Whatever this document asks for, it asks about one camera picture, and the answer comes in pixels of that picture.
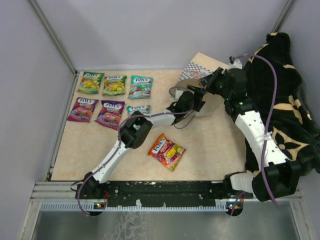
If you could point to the teal snack packet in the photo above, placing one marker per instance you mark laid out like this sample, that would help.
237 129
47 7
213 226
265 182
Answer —
142 109
140 87

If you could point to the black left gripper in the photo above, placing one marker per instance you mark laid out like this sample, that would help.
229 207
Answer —
197 97

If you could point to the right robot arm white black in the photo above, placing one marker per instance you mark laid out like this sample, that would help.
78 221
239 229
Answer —
278 176

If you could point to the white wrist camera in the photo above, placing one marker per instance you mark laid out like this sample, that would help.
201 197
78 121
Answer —
234 63
176 93

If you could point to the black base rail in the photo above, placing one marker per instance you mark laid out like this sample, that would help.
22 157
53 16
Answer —
159 193

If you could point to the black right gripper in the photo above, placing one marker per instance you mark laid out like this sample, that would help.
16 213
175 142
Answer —
207 82

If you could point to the black floral blanket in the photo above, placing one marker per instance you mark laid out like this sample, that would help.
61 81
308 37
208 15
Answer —
271 71

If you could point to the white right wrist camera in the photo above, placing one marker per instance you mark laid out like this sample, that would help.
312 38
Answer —
234 63

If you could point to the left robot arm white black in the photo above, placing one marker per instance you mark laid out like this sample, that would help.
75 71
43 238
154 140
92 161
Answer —
132 133

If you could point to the purple snack packet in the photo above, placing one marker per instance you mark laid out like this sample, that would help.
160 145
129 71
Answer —
82 110
110 114

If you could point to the green snack packet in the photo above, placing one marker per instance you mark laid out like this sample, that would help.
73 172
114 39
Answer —
90 82
114 85

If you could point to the orange snack packet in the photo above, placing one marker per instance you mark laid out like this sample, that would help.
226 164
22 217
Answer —
166 152

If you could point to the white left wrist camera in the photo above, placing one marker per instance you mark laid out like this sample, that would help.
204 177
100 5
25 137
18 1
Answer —
176 93

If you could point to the blue checkered paper bag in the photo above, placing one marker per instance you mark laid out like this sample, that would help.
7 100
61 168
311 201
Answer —
204 104

